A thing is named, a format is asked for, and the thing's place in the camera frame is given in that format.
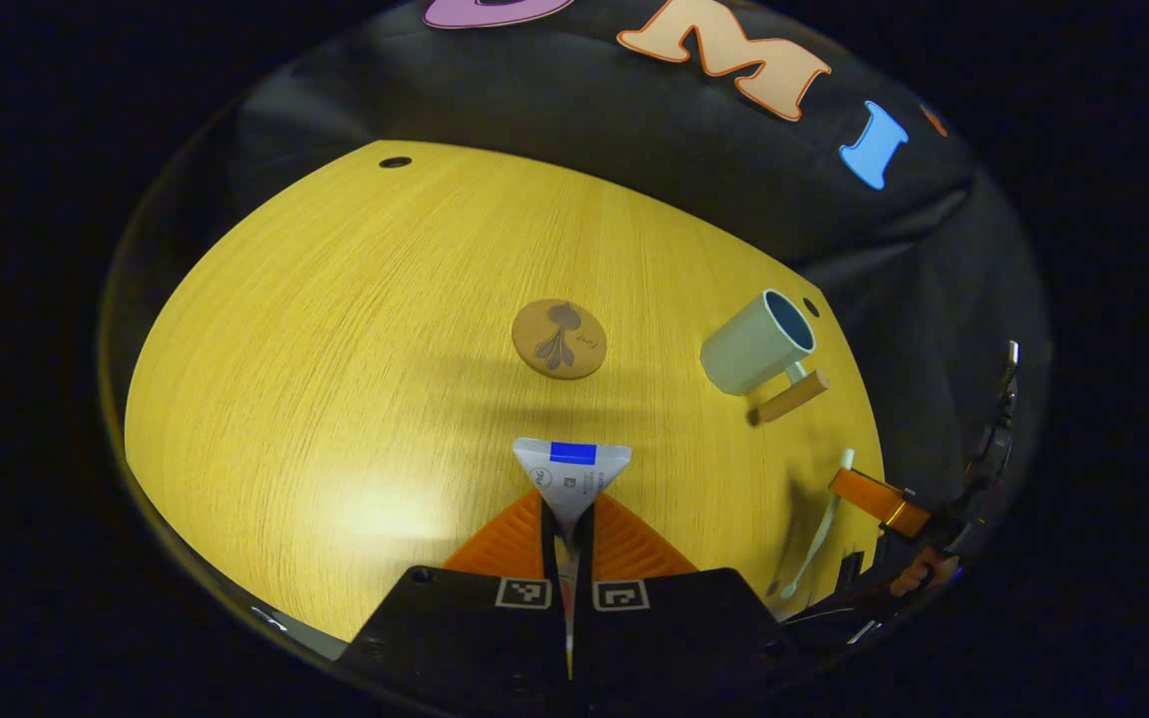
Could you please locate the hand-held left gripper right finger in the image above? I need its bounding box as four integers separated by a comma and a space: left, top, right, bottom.
572, 491, 795, 714

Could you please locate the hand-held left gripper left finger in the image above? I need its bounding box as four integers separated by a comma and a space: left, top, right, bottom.
340, 489, 573, 714

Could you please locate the white toothbrush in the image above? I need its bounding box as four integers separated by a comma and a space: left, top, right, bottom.
779, 448, 856, 599

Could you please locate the white toothpaste tube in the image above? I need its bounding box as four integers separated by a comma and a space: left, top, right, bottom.
512, 437, 632, 679

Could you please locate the pale green cup wooden handle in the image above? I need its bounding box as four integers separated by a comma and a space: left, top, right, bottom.
700, 289, 830, 424

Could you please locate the round brown coaster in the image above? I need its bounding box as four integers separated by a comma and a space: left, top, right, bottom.
512, 299, 607, 380

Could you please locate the wooden desktop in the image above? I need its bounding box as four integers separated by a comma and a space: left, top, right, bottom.
124, 140, 885, 644

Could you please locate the black backdrop cloth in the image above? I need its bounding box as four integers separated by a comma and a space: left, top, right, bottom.
106, 0, 1049, 559

